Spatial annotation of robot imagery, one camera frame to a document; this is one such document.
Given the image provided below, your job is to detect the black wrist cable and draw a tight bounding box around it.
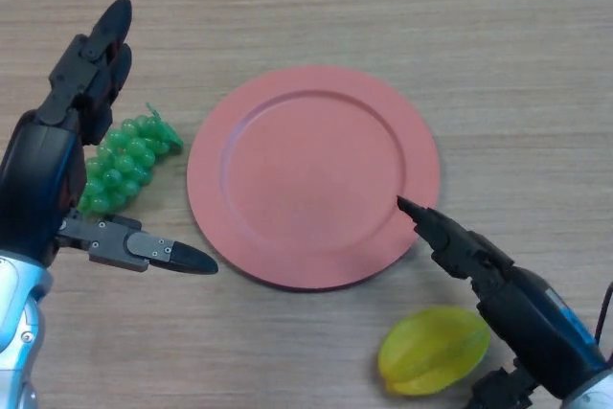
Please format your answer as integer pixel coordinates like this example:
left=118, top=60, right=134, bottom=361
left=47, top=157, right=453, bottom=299
left=593, top=282, right=613, bottom=348

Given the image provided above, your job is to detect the yellow starfruit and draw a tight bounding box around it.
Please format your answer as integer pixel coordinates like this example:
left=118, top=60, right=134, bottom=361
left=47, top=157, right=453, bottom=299
left=377, top=306, right=492, bottom=398

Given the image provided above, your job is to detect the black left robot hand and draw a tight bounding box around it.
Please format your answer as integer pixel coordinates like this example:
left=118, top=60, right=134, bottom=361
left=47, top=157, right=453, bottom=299
left=0, top=0, right=219, bottom=276

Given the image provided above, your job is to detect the green grape bunch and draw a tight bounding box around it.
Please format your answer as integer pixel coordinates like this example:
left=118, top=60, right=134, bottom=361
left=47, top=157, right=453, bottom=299
left=76, top=102, right=185, bottom=215

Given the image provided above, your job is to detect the pink round plate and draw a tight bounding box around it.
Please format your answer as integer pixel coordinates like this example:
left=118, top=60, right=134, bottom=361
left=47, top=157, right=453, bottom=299
left=186, top=65, right=441, bottom=293

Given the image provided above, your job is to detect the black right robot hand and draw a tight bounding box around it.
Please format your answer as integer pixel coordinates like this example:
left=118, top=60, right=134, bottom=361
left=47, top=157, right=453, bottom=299
left=397, top=193, right=607, bottom=409

